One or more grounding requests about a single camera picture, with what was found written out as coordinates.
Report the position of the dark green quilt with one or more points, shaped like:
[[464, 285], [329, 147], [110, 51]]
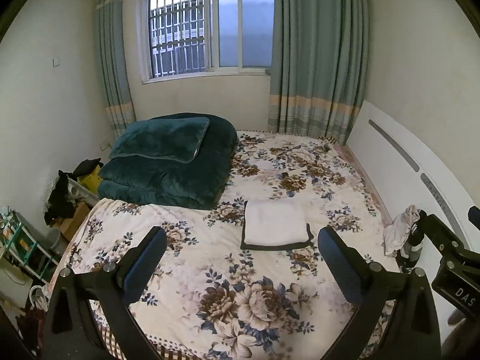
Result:
[[196, 185]]

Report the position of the white gloved right hand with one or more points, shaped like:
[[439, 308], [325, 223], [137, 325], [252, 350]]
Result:
[[396, 234]]

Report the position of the cardboard box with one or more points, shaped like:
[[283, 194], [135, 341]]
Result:
[[69, 227]]

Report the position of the right teal curtain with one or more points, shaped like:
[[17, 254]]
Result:
[[319, 66]]

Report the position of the green shelf with clutter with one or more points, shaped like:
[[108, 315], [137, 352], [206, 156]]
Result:
[[17, 241]]

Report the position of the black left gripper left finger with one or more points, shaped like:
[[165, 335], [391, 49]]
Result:
[[70, 329]]

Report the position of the black garment under white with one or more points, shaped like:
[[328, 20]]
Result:
[[277, 246]]

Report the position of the floral bed sheet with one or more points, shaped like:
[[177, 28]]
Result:
[[210, 298]]

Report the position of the yellow box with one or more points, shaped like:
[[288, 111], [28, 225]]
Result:
[[90, 178]]

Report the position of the teal curtain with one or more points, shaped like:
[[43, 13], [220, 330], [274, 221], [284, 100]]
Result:
[[319, 66], [110, 55]]

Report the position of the white wall switch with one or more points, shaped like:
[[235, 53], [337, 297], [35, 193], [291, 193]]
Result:
[[55, 62]]

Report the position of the left teal curtain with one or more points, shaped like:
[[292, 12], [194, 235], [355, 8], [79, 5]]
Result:
[[110, 55]]

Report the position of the window with bars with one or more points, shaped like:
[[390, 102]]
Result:
[[196, 38]]

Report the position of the brown checkered pillow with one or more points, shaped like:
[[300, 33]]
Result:
[[166, 351]]

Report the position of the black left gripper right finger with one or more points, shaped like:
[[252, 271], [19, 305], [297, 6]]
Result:
[[413, 329]]

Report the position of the dark green pillow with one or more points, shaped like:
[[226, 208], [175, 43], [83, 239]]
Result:
[[177, 140]]

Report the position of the black clothes pile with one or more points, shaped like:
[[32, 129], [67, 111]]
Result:
[[67, 193]]

